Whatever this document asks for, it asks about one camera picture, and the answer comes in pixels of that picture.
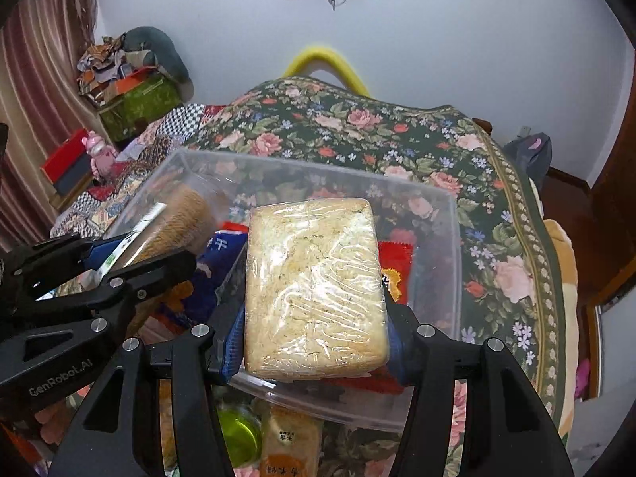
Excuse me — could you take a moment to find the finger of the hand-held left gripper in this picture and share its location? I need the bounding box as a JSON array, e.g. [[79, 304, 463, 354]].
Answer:
[[0, 233, 130, 309], [0, 251, 198, 404]]

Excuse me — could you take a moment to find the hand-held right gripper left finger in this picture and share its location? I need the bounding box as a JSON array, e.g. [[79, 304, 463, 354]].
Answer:
[[47, 302, 249, 477]]

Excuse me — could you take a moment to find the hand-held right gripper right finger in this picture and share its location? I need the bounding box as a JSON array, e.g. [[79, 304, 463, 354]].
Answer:
[[385, 301, 582, 477]]

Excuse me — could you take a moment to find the brown snack packet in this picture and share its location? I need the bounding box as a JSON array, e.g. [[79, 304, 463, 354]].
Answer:
[[97, 186, 230, 279]]

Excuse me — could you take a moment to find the green jelly cup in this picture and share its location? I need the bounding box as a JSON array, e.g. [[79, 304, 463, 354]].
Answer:
[[216, 397, 264, 469]]

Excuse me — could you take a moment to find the clear pale cake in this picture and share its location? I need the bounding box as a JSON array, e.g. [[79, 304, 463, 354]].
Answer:
[[242, 199, 391, 384]]

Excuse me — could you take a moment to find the clear plastic container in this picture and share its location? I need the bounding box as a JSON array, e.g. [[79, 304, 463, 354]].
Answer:
[[102, 148, 465, 433]]

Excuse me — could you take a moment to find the yellow biscuit packet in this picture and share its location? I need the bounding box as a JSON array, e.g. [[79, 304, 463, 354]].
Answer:
[[258, 404, 325, 477]]

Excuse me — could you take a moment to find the red box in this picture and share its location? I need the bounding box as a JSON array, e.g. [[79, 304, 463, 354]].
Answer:
[[40, 128, 95, 186]]

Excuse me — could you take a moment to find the striped curtain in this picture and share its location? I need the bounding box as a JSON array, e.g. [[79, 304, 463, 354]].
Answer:
[[0, 0, 107, 254]]

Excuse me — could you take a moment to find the pink toy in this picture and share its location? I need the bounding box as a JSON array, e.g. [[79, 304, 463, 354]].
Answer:
[[85, 129, 120, 180]]

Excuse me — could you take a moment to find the pile of patterned cloths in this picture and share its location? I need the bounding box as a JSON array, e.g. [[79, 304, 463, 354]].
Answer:
[[76, 35, 150, 106]]

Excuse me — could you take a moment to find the green storage box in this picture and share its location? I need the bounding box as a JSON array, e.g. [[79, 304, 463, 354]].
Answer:
[[97, 74, 182, 143]]

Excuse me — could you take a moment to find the patchwork quilt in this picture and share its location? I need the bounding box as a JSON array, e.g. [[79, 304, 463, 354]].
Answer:
[[50, 102, 230, 240]]

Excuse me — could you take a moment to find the orange box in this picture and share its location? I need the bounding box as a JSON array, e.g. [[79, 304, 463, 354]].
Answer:
[[123, 66, 171, 94]]

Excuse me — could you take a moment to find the beige fleece blanket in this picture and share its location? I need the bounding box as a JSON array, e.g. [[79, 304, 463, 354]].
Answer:
[[543, 217, 580, 363]]

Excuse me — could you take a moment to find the grey plush toy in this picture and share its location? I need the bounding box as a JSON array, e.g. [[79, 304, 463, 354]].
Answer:
[[122, 26, 192, 83]]

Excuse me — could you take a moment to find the pink slipper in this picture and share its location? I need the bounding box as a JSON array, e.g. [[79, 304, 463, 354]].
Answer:
[[574, 358, 593, 401]]

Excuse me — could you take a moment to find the floral blanket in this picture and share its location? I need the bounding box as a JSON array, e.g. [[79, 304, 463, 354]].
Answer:
[[0, 77, 580, 477]]

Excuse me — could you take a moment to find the grey backpack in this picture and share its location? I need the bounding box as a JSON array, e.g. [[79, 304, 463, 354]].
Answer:
[[503, 132, 552, 183]]

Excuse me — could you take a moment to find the wooden door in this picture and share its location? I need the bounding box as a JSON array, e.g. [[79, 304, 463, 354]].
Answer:
[[585, 60, 636, 311]]

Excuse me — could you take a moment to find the yellow foam tube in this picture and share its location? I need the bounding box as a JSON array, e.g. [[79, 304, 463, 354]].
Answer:
[[283, 45, 371, 97]]

